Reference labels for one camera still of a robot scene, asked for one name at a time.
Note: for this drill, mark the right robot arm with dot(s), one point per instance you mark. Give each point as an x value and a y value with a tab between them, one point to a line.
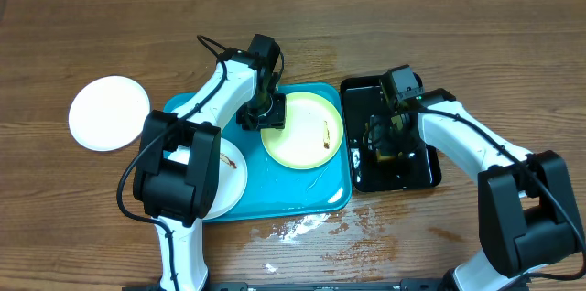
528	215

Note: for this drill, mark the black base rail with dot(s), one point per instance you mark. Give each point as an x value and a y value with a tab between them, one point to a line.
410	284

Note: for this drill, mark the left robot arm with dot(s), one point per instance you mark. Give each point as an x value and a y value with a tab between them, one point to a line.
176	172

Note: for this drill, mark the yellow-green plate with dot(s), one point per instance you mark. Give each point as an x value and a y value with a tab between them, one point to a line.
312	134

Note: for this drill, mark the green yellow sponge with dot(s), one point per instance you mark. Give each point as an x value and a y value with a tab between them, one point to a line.
382	157

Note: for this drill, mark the teal plastic tray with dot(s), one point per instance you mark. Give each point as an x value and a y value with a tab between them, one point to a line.
273	190

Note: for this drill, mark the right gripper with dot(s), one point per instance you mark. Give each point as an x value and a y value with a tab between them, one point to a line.
380	139

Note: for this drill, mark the white plate front left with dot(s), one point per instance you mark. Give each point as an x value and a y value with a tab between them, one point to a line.
232	183

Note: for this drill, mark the white plate with pink rim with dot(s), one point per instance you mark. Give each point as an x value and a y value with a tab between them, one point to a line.
108	113

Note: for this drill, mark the black rectangular tray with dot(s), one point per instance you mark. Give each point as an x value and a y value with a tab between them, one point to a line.
362	100

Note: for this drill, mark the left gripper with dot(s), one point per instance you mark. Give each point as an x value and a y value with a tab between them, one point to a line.
276	119

